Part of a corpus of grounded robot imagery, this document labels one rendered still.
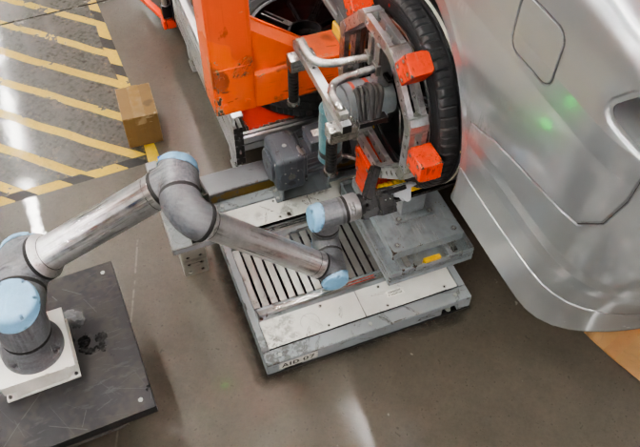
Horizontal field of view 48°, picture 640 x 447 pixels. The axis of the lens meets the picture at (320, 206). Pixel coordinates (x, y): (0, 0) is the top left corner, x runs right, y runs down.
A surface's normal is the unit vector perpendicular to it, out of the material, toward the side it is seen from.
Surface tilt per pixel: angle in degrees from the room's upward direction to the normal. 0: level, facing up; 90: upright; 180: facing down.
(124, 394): 0
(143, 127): 90
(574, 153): 90
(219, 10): 90
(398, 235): 0
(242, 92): 90
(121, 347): 0
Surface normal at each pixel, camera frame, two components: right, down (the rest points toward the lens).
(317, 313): 0.01, -0.63
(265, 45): 0.36, 0.73
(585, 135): -0.93, 0.29
